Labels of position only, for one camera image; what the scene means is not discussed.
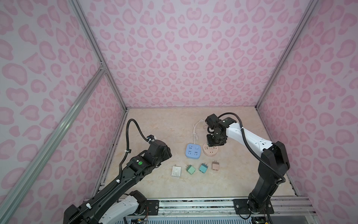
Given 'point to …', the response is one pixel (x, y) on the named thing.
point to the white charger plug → (176, 171)
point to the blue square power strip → (193, 150)
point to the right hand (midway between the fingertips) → (210, 143)
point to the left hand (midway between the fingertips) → (170, 151)
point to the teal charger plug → (203, 168)
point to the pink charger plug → (215, 165)
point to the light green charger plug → (190, 169)
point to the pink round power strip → (209, 151)
